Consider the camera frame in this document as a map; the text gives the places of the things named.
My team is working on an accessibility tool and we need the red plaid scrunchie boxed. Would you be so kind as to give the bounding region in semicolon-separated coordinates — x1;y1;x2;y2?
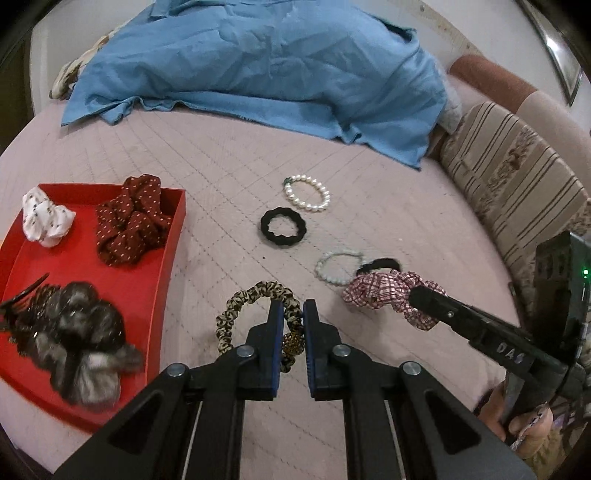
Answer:
342;270;446;331

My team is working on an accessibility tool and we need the striped beige pillow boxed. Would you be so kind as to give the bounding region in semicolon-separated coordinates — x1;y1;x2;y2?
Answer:
441;101;590;303

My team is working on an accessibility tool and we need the white pearl bracelet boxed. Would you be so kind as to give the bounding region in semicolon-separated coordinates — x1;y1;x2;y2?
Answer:
281;173;333;213

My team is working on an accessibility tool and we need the red shallow tray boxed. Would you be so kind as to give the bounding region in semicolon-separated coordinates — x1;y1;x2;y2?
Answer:
1;175;185;432

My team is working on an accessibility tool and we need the blue bed sheet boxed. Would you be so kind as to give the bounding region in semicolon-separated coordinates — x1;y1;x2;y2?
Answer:
62;1;448;167

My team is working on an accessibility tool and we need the pink brown bolster pillow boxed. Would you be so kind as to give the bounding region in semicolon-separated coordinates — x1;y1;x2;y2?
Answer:
448;55;591;189

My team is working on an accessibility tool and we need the black wavy hair tie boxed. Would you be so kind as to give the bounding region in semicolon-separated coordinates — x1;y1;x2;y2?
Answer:
258;206;308;247

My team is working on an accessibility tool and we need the black claw hair clip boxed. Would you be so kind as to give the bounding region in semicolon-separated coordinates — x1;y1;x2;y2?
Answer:
0;273;49;323

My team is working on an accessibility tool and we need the framed wall picture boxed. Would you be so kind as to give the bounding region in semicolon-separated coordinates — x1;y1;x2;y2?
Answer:
517;0;583;107

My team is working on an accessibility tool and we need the pale bead bracelet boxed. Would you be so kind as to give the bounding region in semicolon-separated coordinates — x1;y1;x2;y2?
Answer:
313;248;367;287

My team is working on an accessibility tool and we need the floral patterned blanket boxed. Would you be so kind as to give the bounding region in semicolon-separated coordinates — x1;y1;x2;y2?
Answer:
49;22;128;100

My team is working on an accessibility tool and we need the white cherry print scrunchie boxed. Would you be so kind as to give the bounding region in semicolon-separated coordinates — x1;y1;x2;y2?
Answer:
22;187;76;248

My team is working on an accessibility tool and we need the dark red polka-dot scrunchie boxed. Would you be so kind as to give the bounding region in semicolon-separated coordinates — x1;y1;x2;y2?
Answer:
95;174;171;266

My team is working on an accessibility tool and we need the pink quilted mattress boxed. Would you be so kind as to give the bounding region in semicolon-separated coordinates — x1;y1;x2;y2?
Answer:
0;98;523;480

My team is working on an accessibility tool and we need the thin black hair tie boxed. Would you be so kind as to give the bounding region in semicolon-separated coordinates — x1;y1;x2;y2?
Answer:
355;256;403;278

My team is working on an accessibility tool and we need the leopard print scrunchie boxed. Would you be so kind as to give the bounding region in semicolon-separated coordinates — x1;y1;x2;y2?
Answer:
215;281;305;373

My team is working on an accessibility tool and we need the person's right hand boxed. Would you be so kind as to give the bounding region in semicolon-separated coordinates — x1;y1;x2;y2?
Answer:
478;383;554;460

